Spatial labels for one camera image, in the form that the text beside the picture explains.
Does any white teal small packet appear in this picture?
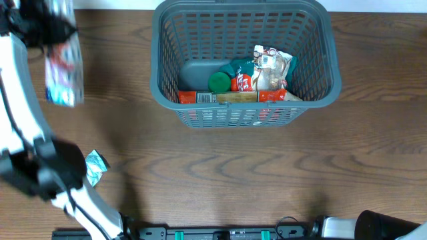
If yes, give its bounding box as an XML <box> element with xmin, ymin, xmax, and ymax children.
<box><xmin>85</xmin><ymin>149</ymin><xmax>110</xmax><ymax>187</ymax></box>

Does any brown white snack bag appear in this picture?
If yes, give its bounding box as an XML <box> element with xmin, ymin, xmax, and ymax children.
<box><xmin>252</xmin><ymin>45</ymin><xmax>294</xmax><ymax>91</ymax></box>

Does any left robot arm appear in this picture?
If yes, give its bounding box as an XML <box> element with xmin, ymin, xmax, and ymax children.
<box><xmin>1</xmin><ymin>0</ymin><xmax>138</xmax><ymax>239</ymax></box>

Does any green Nescafe bag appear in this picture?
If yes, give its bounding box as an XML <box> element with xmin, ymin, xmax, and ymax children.
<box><xmin>219</xmin><ymin>57</ymin><xmax>298</xmax><ymax>92</ymax></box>

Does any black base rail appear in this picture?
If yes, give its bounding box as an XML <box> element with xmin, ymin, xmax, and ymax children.
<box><xmin>51</xmin><ymin>223</ymin><xmax>314</xmax><ymax>240</ymax></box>

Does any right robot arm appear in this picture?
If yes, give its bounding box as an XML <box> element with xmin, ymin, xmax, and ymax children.
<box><xmin>307</xmin><ymin>210</ymin><xmax>426</xmax><ymax>240</ymax></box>

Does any red spaghetti packet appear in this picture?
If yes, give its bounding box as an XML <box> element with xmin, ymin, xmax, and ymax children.
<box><xmin>178</xmin><ymin>89</ymin><xmax>301</xmax><ymax>104</ymax></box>

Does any grey plastic basket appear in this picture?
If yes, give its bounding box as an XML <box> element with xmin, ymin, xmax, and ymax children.
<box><xmin>150</xmin><ymin>1</ymin><xmax>342</xmax><ymax>128</ymax></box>

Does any Kleenex tissue multipack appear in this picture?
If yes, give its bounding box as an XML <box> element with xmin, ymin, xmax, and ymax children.
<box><xmin>45</xmin><ymin>0</ymin><xmax>84</xmax><ymax>107</ymax></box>

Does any green lid jar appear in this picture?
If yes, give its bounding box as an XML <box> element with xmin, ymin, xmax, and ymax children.
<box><xmin>208</xmin><ymin>72</ymin><xmax>231</xmax><ymax>92</ymax></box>

